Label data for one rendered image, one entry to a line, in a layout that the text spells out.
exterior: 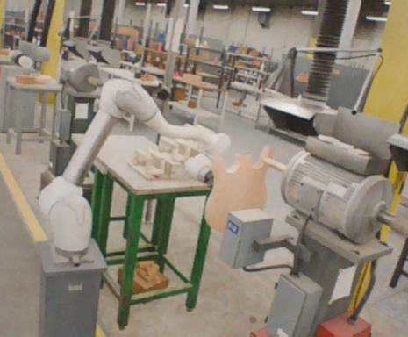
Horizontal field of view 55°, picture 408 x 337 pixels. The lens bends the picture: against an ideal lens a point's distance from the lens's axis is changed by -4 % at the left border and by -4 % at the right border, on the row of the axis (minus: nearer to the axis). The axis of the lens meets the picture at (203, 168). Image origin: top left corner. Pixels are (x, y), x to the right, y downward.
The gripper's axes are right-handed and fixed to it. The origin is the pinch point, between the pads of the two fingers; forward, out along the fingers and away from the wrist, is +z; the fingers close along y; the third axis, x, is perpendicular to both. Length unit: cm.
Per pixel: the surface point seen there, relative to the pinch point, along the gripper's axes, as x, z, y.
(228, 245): -1.9, 33.9, 30.0
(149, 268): -86, -70, 6
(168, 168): -7, -56, 5
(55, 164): -61, -220, 27
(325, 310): -20, 66, 6
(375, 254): 7, 74, -4
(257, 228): 5.9, 39.1, 21.3
